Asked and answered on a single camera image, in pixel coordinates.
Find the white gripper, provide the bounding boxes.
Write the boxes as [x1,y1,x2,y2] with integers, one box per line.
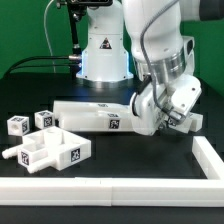
[130,74,202,136]

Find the white chair seat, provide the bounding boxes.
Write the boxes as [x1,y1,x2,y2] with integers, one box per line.
[2,127,91,174]

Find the white cube nut front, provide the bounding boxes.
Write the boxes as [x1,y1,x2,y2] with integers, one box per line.
[7,116,30,136]

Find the white cube nut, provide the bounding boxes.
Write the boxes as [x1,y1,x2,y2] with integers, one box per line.
[34,110,55,129]
[7,116,30,136]

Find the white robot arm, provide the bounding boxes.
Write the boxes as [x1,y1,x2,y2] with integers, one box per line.
[78,0,224,135]

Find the white long chair back bar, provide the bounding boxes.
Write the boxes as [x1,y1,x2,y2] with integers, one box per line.
[58,111,133,132]

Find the white rear chair bar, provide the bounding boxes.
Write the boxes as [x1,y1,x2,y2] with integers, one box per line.
[53,100,129,119]

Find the white L-shaped fence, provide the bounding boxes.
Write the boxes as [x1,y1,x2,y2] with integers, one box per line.
[0,136,224,207]

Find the white cube nut left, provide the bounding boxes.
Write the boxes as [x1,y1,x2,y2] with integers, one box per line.
[34,110,55,129]

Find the black cables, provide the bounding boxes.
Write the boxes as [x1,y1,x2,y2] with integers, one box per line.
[6,55,83,76]

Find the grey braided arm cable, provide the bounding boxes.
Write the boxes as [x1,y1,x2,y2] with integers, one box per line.
[139,0,183,118]

